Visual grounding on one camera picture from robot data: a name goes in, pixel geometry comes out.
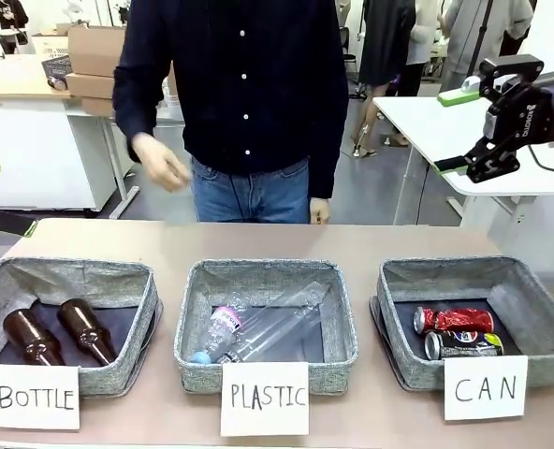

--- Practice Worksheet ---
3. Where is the white paper sign CAN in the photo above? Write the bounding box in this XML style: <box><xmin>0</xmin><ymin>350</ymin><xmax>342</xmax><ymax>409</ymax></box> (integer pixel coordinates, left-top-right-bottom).
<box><xmin>443</xmin><ymin>355</ymin><xmax>530</xmax><ymax>421</ymax></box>

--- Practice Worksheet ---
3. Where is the large cardboard box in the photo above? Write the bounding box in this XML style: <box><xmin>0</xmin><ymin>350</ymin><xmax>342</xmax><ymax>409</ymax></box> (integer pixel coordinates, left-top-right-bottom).
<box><xmin>67</xmin><ymin>25</ymin><xmax>127</xmax><ymax>79</ymax></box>

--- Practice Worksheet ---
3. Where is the grey fabric basket plastic label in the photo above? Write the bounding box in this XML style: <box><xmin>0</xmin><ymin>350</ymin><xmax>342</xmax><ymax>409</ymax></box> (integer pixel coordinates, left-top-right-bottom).
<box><xmin>173</xmin><ymin>259</ymin><xmax>360</xmax><ymax>394</ymax></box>

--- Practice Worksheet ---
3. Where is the flat cardboard box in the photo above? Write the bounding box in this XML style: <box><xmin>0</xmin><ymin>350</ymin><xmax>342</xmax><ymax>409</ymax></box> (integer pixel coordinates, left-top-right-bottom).
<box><xmin>65</xmin><ymin>72</ymin><xmax>117</xmax><ymax>100</ymax></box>

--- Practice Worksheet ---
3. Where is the long clear plastic bottle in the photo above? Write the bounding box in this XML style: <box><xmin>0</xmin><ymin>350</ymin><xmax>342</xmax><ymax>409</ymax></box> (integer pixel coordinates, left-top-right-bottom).
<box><xmin>215</xmin><ymin>282</ymin><xmax>332</xmax><ymax>365</ymax></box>

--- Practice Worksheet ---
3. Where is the bystander in black dress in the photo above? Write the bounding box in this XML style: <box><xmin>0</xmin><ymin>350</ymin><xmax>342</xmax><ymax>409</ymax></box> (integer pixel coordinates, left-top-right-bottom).
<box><xmin>351</xmin><ymin>0</ymin><xmax>416</xmax><ymax>158</ymax></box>

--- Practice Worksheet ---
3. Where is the person in dark shirt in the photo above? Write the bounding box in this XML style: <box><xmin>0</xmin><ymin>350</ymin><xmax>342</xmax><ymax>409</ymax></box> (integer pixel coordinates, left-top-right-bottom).
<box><xmin>111</xmin><ymin>0</ymin><xmax>351</xmax><ymax>225</ymax></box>

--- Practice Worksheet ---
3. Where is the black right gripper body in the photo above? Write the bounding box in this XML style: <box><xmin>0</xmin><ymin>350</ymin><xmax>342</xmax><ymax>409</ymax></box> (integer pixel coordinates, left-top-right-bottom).
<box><xmin>484</xmin><ymin>74</ymin><xmax>554</xmax><ymax>147</ymax></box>

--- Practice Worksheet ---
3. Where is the person's left hand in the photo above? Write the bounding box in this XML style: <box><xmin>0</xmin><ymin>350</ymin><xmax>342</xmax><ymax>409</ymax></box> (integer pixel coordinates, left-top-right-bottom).
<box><xmin>308</xmin><ymin>196</ymin><xmax>330</xmax><ymax>225</ymax></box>

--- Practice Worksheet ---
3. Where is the white desk with metal legs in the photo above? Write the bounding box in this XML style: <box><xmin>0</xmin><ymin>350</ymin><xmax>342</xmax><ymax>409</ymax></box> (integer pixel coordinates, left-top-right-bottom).
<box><xmin>0</xmin><ymin>58</ymin><xmax>140</xmax><ymax>219</ymax></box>

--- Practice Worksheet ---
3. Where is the bystander in grey coat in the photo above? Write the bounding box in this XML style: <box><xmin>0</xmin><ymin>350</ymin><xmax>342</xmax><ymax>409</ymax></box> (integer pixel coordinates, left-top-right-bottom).
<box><xmin>440</xmin><ymin>0</ymin><xmax>535</xmax><ymax>93</ymax></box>

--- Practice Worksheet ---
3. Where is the person's right hand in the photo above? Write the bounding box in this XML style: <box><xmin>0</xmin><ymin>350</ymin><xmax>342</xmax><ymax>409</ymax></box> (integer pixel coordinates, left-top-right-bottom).
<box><xmin>130</xmin><ymin>132</ymin><xmax>192</xmax><ymax>193</ymax></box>

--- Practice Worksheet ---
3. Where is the bystander in black hoodie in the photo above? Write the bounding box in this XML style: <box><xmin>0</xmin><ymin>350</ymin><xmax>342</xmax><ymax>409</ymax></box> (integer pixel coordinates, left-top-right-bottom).
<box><xmin>0</xmin><ymin>0</ymin><xmax>30</xmax><ymax>55</ymax></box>

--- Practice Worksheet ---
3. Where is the white paper sign BOTTLE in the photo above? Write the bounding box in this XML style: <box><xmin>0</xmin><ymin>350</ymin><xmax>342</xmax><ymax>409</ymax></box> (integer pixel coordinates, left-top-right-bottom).
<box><xmin>0</xmin><ymin>363</ymin><xmax>80</xmax><ymax>430</ymax></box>

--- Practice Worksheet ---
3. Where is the person's left forearm dark sleeve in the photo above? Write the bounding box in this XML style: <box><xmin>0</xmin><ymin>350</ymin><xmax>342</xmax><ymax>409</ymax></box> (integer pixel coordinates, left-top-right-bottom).
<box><xmin>307</xmin><ymin>107</ymin><xmax>351</xmax><ymax>201</ymax></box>

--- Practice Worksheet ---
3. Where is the clear plastic bottle blue cap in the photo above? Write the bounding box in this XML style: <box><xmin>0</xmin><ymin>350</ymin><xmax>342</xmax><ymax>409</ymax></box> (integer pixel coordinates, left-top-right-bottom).
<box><xmin>190</xmin><ymin>306</ymin><xmax>243</xmax><ymax>365</ymax></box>

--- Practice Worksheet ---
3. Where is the grey fabric basket can label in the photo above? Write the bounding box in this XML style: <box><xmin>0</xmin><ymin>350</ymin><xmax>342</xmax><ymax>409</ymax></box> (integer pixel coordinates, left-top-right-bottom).
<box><xmin>369</xmin><ymin>255</ymin><xmax>554</xmax><ymax>392</ymax></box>

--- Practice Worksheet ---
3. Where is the brown glass bottle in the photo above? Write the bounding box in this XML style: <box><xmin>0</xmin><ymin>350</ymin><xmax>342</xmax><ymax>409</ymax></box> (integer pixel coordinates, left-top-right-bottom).
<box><xmin>56</xmin><ymin>297</ymin><xmax>118</xmax><ymax>367</ymax></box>
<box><xmin>2</xmin><ymin>308</ymin><xmax>67</xmax><ymax>367</ymax></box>

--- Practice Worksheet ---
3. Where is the white table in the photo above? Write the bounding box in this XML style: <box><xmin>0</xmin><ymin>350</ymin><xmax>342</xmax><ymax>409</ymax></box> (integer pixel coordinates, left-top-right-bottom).
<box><xmin>372</xmin><ymin>95</ymin><xmax>554</xmax><ymax>225</ymax></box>

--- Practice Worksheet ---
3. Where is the bystander in white top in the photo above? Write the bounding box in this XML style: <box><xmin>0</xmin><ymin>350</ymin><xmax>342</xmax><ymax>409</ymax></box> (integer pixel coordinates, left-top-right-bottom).
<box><xmin>405</xmin><ymin>0</ymin><xmax>443</xmax><ymax>97</ymax></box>

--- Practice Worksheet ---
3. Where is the grey fabric basket bottle label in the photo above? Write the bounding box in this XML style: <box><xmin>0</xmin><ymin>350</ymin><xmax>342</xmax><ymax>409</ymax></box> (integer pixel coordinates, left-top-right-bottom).
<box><xmin>0</xmin><ymin>256</ymin><xmax>164</xmax><ymax>398</ymax></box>

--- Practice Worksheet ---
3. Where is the black Pepsi can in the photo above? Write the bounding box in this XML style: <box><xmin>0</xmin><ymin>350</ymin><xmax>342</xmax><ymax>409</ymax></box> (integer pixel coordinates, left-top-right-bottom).
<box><xmin>424</xmin><ymin>330</ymin><xmax>505</xmax><ymax>360</ymax></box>

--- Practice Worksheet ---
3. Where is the person's right forearm dark sleeve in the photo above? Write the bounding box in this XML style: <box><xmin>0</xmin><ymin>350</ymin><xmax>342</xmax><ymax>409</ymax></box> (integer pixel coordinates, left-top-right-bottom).
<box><xmin>111</xmin><ymin>79</ymin><xmax>159</xmax><ymax>165</ymax></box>

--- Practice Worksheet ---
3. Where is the crushed red can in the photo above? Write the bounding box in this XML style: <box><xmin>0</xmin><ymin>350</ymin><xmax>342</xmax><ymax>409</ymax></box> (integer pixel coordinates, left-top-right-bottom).
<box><xmin>413</xmin><ymin>307</ymin><xmax>496</xmax><ymax>334</ymax></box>

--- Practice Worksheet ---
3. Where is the black wire basket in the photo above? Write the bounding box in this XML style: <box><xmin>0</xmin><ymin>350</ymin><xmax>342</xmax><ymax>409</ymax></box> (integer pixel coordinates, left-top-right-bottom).
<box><xmin>40</xmin><ymin>54</ymin><xmax>72</xmax><ymax>90</ymax></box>

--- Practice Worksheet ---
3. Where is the white paper sign PLASTIC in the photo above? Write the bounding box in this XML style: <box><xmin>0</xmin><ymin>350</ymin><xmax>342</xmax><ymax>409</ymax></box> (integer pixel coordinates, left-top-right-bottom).
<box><xmin>219</xmin><ymin>361</ymin><xmax>310</xmax><ymax>438</ymax></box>

